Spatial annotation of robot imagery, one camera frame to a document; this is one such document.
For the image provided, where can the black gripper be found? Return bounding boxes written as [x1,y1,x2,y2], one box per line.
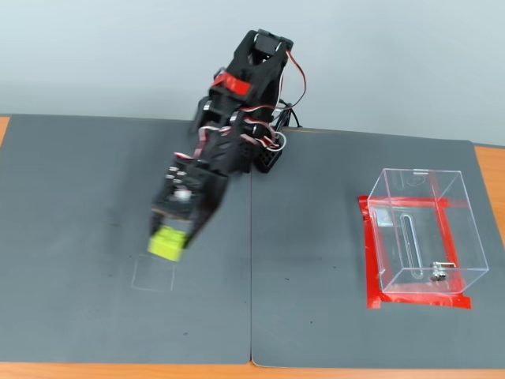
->
[148,155,230,250]

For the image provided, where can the green lego block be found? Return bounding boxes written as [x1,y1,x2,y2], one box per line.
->
[148,225,187,262]

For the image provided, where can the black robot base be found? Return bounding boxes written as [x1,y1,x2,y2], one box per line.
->
[252,132,288,175]

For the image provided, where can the transparent acrylic box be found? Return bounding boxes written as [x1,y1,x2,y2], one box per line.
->
[366,167,490,296]

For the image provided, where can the grey mat with chalk square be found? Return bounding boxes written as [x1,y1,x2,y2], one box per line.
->
[0,114,253,365]

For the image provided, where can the red tape patch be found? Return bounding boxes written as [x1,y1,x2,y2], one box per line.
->
[211,72,254,98]

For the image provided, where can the red tape strip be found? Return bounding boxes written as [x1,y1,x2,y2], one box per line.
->
[366,291,473,311]
[358,195,473,211]
[429,173,469,297]
[358,196,386,310]

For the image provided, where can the small shiny sticker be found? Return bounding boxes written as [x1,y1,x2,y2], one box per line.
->
[373,208,392,229]

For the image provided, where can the silver cam lock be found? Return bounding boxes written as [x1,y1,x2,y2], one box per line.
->
[429,261,457,283]

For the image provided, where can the red white black servo cable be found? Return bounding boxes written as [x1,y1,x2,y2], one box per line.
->
[238,103,295,119]
[195,125,222,159]
[284,49,309,108]

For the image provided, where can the thin black cable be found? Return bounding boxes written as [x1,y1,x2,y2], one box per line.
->
[286,104,305,129]

